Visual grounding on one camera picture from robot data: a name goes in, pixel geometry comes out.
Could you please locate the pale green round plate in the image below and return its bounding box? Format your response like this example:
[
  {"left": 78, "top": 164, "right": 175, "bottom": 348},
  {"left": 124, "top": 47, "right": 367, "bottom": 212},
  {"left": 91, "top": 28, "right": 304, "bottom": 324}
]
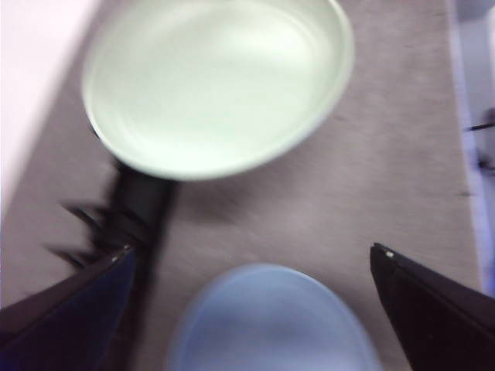
[{"left": 81, "top": 0, "right": 356, "bottom": 182}]

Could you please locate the black plastic plate rack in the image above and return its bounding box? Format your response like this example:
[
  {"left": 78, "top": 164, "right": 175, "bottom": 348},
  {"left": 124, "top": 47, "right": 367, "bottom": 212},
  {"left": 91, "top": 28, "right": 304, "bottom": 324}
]
[{"left": 44, "top": 129, "right": 183, "bottom": 298}]

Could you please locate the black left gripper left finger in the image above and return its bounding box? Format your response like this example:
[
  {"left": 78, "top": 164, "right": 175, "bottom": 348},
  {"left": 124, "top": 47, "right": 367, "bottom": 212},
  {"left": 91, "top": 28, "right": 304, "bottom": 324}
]
[{"left": 0, "top": 243, "right": 137, "bottom": 371}]

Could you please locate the blue round plate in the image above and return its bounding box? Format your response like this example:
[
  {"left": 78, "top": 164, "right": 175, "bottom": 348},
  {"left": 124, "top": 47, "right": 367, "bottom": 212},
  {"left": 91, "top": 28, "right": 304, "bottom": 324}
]
[{"left": 169, "top": 263, "right": 383, "bottom": 371}]

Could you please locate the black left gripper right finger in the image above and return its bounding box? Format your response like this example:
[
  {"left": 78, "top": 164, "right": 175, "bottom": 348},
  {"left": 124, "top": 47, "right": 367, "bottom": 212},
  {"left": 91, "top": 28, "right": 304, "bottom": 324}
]
[{"left": 369, "top": 242, "right": 495, "bottom": 371}]

